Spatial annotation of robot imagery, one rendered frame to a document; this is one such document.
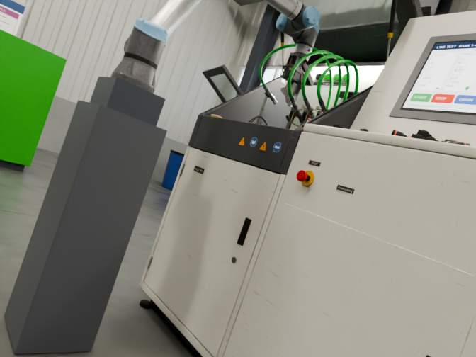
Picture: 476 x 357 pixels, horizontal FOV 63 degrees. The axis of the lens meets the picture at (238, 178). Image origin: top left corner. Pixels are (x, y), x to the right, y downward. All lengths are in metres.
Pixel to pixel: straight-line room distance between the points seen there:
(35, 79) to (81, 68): 3.49
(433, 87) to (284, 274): 0.80
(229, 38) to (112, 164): 8.42
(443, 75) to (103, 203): 1.20
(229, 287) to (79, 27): 7.08
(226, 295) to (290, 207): 0.41
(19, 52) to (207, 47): 5.38
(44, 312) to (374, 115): 1.29
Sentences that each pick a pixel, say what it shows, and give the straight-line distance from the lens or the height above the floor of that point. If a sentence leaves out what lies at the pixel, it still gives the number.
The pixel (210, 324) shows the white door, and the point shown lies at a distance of 1.52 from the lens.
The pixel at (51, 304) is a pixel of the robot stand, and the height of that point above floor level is 0.17.
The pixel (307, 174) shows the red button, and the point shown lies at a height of 0.81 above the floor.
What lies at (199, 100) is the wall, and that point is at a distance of 9.10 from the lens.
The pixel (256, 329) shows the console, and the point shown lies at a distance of 1.33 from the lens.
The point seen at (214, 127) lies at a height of 0.90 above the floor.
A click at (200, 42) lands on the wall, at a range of 9.17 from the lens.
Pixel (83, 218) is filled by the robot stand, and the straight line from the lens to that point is 1.30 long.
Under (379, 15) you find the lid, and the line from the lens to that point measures 1.91.
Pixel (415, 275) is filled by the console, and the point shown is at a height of 0.65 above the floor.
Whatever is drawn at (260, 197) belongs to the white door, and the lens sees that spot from 1.39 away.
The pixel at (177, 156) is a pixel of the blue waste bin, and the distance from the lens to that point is 7.80.
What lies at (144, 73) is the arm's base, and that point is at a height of 0.95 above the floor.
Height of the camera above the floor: 0.74
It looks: 1 degrees down
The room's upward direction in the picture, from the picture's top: 19 degrees clockwise
